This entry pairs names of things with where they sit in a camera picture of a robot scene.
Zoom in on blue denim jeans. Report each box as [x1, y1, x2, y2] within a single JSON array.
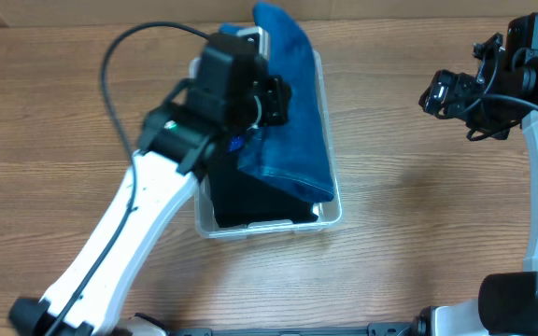
[[220, 2, 335, 203]]

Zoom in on black cloth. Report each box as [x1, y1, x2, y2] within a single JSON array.
[[208, 153, 318, 228]]

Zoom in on blue green sequin garment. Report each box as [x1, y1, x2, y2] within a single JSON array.
[[228, 135, 246, 153]]

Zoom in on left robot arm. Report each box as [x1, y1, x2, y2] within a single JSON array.
[[8, 26, 290, 335]]

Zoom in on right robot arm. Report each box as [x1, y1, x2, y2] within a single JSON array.
[[405, 12, 538, 335]]

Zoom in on clear plastic storage bin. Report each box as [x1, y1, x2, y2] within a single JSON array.
[[194, 51, 343, 240]]

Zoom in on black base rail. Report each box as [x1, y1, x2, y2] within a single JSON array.
[[167, 322, 411, 336]]

